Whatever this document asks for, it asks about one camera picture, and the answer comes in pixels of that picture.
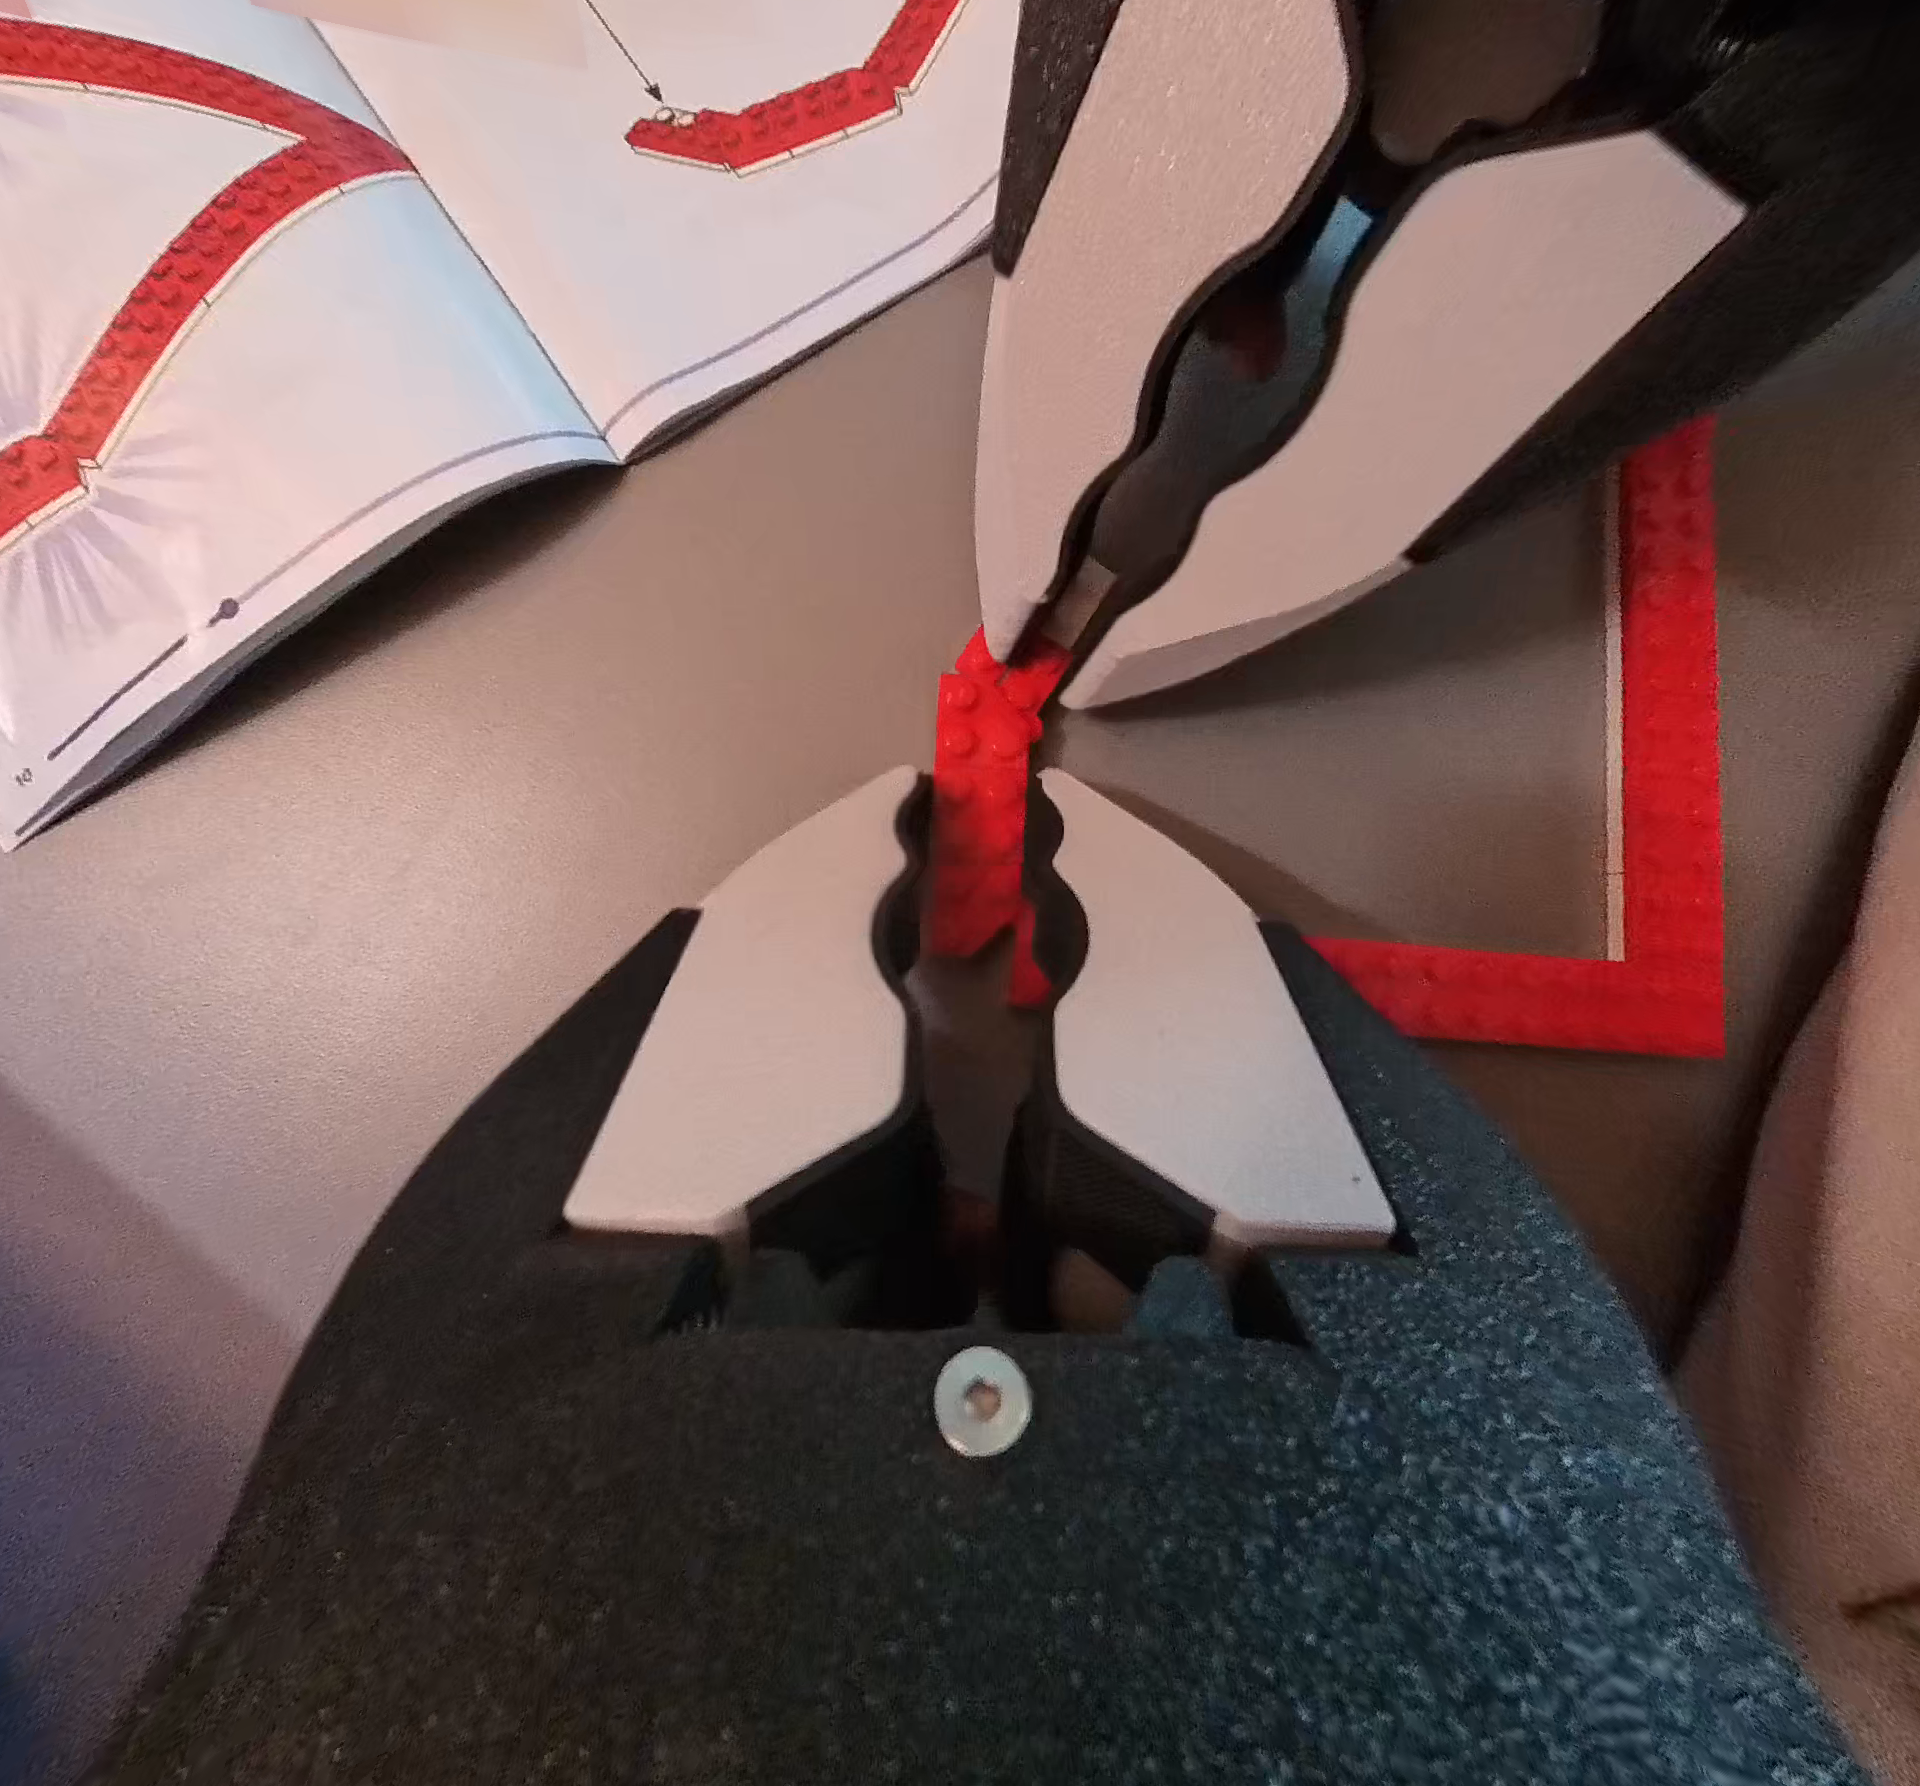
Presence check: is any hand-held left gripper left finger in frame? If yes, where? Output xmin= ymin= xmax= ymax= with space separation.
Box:
xmin=562 ymin=761 xmax=923 ymax=1240

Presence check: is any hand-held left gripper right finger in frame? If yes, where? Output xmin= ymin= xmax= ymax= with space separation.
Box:
xmin=1023 ymin=761 xmax=1399 ymax=1247

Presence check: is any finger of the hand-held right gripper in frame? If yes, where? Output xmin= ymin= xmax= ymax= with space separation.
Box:
xmin=971 ymin=0 xmax=1368 ymax=664
xmin=1056 ymin=118 xmax=1751 ymax=711

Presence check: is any long red brick strip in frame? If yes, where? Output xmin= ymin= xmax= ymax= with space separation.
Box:
xmin=925 ymin=676 xmax=1056 ymax=1012

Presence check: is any white instruction booklet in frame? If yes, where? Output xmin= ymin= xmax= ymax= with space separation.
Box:
xmin=0 ymin=0 xmax=1038 ymax=857

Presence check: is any grey desk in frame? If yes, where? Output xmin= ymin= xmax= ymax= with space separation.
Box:
xmin=0 ymin=239 xmax=1920 ymax=1368

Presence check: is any person's beige shirt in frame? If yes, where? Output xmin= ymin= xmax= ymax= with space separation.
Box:
xmin=1671 ymin=705 xmax=1920 ymax=1786

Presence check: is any red L-shaped brick frame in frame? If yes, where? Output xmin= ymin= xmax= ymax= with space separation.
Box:
xmin=1304 ymin=411 xmax=1727 ymax=1059

